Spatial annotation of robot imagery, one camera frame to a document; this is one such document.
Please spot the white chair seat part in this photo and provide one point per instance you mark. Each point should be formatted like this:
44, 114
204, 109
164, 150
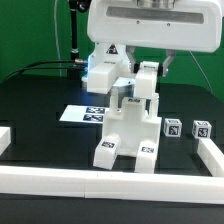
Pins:
133, 125

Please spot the white tagged cube left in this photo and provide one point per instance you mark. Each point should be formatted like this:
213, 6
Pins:
172, 127

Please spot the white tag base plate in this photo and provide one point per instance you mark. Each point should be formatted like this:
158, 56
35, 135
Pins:
83, 114

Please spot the white tagged cube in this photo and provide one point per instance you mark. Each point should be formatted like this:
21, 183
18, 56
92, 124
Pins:
201, 129
172, 127

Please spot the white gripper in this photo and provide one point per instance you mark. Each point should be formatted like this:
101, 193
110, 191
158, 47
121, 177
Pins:
190, 25

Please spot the black camera stand pole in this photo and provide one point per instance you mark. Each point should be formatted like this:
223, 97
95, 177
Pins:
75, 6

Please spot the white chair back frame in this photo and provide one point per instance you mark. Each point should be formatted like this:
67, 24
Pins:
123, 80

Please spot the white tagged cube right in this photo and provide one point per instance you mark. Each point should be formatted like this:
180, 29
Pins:
201, 129

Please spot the white U-shaped fence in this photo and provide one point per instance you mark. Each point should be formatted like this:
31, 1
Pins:
111, 185

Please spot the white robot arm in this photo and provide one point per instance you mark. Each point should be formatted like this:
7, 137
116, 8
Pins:
109, 52

